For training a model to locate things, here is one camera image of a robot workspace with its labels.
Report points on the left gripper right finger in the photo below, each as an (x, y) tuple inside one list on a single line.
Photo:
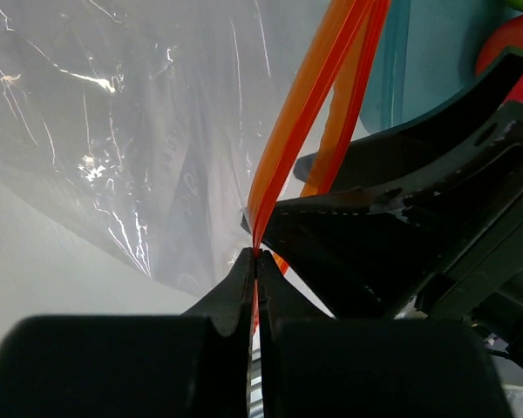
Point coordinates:
[(316, 366)]

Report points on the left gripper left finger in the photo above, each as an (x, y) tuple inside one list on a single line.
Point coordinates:
[(195, 364)]

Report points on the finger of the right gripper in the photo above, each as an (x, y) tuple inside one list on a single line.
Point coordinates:
[(384, 236)]

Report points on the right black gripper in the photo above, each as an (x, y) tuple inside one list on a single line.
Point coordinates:
[(501, 209)]

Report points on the clear orange zip top bag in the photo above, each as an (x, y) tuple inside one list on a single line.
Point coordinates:
[(138, 125)]

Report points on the teal plastic bin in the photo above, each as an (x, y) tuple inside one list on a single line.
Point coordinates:
[(426, 55)]

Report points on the aluminium mounting rail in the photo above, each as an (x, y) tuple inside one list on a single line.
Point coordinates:
[(510, 373)]

